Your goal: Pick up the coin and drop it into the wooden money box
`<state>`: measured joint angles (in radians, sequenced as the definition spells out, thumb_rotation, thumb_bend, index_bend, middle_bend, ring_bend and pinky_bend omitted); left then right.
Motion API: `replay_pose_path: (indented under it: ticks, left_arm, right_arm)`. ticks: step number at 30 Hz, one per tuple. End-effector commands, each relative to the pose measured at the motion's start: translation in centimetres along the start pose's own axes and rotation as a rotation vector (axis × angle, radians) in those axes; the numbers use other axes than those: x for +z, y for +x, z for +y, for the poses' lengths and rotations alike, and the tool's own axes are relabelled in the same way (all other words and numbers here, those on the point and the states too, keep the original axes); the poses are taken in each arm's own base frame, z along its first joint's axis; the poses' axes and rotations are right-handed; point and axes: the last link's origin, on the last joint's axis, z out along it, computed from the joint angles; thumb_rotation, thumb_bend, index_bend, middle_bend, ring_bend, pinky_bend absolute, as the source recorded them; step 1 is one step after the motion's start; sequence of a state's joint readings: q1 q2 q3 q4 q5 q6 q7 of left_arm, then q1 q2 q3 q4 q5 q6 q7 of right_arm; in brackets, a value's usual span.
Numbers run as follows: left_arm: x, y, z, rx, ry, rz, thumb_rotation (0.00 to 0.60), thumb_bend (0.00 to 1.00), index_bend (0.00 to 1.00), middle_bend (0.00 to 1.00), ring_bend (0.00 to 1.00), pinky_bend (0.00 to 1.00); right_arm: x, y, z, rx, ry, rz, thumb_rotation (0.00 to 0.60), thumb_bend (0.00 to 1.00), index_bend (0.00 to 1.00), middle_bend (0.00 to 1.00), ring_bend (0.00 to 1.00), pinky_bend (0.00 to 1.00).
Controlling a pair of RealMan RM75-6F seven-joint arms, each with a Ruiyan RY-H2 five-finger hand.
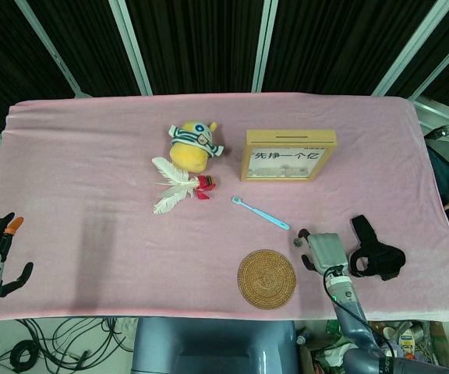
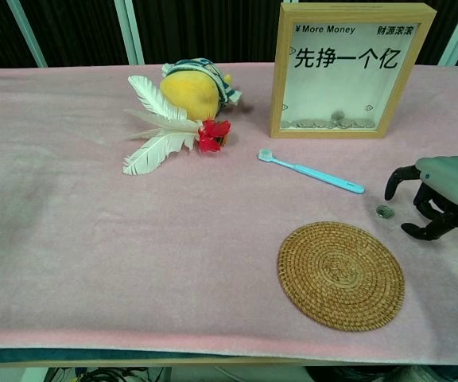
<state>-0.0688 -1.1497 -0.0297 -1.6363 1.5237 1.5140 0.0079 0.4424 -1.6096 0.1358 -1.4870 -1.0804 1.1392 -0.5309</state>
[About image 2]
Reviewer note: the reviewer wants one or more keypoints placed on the round woven rattan coaster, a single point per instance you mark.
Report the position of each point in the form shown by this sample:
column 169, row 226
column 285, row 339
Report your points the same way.
column 340, row 276

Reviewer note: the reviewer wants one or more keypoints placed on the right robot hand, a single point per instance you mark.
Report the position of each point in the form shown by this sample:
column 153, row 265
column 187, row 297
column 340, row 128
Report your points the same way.
column 451, row 179

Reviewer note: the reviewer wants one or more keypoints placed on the pink tablecloth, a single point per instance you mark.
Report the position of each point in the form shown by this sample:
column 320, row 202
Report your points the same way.
column 133, row 238

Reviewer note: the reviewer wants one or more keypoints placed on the light blue toothbrush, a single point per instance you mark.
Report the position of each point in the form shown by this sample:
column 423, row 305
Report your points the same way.
column 312, row 173

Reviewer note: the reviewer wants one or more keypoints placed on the small silver coin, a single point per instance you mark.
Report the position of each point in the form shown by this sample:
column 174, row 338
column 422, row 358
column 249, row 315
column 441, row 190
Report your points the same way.
column 384, row 211

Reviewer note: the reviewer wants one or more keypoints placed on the white feather shuttlecock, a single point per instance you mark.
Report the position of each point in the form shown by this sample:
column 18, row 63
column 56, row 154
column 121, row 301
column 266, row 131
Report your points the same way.
column 161, row 145

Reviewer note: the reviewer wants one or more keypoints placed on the wooden frame money box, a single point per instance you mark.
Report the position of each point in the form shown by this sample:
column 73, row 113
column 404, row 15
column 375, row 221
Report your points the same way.
column 278, row 79

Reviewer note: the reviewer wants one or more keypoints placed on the teal under cloth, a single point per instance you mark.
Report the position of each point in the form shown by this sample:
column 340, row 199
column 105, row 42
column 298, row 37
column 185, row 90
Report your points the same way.
column 54, row 355

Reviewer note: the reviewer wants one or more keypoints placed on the yellow plush toy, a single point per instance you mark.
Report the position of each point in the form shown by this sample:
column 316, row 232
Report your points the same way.
column 189, row 93

